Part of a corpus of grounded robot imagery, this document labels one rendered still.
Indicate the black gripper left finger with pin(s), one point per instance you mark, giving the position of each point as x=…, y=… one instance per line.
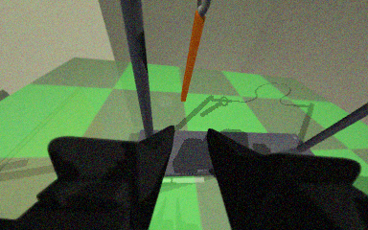
x=142, y=164

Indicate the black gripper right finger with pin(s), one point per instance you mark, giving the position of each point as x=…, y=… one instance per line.
x=249, y=181

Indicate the orange handle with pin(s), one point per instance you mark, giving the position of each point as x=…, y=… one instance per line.
x=202, y=8

